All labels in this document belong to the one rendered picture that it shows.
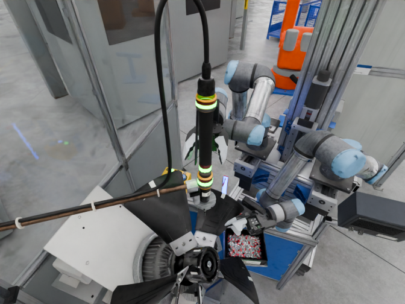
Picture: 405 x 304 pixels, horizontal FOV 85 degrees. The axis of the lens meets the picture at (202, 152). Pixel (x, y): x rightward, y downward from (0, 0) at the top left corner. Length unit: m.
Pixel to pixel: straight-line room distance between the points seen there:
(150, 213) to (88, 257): 0.26
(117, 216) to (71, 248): 0.19
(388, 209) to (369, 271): 1.42
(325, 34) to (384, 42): 1.06
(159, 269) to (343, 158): 0.79
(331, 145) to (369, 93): 1.58
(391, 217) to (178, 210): 0.87
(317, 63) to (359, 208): 0.75
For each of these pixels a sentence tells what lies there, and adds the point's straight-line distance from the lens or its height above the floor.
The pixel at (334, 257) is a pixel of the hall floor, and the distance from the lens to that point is 2.50.
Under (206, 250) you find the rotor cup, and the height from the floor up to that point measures 1.25.
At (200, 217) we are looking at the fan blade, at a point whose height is 1.19.
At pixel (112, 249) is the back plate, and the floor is 1.21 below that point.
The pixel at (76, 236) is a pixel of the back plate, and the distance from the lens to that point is 0.92.
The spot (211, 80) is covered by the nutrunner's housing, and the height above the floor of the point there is 1.86.
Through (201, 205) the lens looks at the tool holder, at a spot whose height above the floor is 1.46.
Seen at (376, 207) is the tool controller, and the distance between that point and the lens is 1.21.
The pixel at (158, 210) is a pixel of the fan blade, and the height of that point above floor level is 1.37.
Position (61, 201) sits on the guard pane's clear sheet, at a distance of 1.29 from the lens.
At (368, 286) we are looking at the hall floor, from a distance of 2.52.
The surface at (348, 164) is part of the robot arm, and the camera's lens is 0.96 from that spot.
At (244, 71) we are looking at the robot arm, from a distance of 1.10.
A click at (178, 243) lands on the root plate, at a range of 0.87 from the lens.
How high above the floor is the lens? 2.04
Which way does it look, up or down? 43 degrees down
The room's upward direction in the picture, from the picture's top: straight up
